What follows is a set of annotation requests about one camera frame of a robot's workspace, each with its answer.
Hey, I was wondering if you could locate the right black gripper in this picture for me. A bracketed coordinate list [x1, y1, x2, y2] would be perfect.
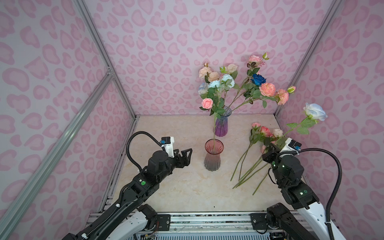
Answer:
[261, 142, 287, 187]

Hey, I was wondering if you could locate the red glass vase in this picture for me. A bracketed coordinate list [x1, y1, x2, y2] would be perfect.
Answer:
[204, 139, 224, 172]

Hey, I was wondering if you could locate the purple blue glass vase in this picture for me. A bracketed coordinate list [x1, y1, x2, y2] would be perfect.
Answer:
[214, 107, 232, 137]

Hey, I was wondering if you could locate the pink rose flower stem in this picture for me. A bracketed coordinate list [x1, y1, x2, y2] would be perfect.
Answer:
[200, 98, 217, 116]

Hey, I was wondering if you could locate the white lavender rose stem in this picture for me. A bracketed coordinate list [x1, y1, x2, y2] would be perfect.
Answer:
[275, 103, 328, 147]

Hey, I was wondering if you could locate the coral pink rose stem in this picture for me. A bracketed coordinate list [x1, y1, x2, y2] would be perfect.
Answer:
[230, 83, 297, 110]

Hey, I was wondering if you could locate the dark blue rose stem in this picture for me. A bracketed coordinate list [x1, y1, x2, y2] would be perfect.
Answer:
[243, 74, 267, 100]

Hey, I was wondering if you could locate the white blue rose stem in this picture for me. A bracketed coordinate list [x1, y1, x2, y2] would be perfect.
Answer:
[198, 83, 210, 96]

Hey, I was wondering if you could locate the peach carnation flower stem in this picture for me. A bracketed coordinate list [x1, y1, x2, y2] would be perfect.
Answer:
[199, 63, 220, 84]

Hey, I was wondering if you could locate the pink carnation flower stem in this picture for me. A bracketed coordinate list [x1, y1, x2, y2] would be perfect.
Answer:
[232, 53, 269, 107]

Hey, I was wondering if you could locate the cream rose flower stem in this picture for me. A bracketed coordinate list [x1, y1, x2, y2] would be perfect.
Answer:
[222, 64, 238, 90]

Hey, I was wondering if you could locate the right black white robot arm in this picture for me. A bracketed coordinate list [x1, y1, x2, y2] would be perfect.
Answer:
[262, 139, 345, 240]

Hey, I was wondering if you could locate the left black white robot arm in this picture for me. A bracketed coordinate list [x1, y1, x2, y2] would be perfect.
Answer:
[63, 149, 193, 240]

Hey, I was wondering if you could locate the pile of artificial flowers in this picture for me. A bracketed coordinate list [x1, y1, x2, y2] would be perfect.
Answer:
[231, 122, 284, 195]

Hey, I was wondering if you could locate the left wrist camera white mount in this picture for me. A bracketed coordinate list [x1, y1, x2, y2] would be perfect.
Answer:
[160, 137, 175, 158]

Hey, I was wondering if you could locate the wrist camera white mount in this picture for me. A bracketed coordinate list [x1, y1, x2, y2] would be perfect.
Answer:
[160, 137, 175, 158]
[281, 138, 302, 155]

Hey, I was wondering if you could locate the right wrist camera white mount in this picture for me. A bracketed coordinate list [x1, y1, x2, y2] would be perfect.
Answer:
[281, 138, 302, 155]

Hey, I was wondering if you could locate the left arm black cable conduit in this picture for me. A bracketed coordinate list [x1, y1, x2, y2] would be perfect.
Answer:
[125, 131, 163, 172]

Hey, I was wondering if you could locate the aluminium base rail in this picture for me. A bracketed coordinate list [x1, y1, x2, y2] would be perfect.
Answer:
[79, 209, 346, 240]

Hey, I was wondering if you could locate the left aluminium frame profile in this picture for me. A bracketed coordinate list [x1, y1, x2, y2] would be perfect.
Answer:
[1, 1, 136, 239]

